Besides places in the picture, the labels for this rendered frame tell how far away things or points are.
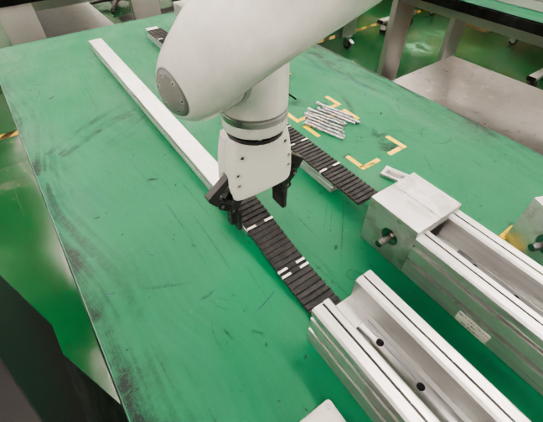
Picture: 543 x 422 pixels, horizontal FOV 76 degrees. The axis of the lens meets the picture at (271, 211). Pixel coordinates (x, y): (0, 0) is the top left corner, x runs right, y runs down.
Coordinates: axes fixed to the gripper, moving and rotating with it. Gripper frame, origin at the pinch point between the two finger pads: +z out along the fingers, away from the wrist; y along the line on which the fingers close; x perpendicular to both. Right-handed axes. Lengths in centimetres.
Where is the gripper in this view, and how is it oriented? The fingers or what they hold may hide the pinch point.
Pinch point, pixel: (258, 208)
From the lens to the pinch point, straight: 55.9
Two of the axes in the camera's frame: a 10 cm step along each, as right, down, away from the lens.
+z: 0.0, 6.8, 7.3
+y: -8.2, 4.2, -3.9
